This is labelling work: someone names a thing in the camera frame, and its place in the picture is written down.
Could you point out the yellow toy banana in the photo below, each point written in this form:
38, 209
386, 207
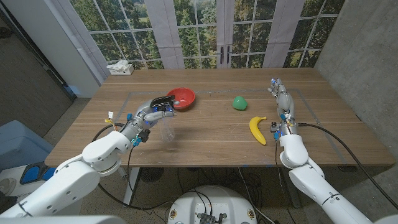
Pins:
257, 130

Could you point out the printed window backdrop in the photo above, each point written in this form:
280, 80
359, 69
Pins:
192, 31

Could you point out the blue-grey box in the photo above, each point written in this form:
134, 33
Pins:
18, 143

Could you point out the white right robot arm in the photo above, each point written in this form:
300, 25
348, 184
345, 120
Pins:
308, 180

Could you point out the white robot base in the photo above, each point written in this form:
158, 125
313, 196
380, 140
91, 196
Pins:
214, 202

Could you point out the grey table leg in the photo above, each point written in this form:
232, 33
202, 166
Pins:
293, 199

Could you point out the small grey sneaker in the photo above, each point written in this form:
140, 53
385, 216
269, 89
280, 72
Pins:
7, 186

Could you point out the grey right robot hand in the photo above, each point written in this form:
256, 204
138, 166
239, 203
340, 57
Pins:
286, 102

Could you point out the round black floor fan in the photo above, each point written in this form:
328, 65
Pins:
151, 174

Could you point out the white table leg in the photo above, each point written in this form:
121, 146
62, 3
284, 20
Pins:
132, 183

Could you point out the white tissue box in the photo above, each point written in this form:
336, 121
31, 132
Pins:
122, 70

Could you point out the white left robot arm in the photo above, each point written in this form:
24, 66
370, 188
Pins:
74, 177

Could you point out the green toy apple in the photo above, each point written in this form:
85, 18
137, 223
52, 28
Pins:
240, 103

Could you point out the white robot chest edge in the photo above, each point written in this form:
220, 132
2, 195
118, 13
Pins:
62, 220

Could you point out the clear spray bottle black head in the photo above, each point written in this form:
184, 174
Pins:
162, 102

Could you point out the blue and black foot pedal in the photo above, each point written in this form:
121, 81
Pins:
31, 174

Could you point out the red bowl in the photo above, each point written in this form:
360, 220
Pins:
186, 95

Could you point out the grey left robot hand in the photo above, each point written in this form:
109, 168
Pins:
140, 119

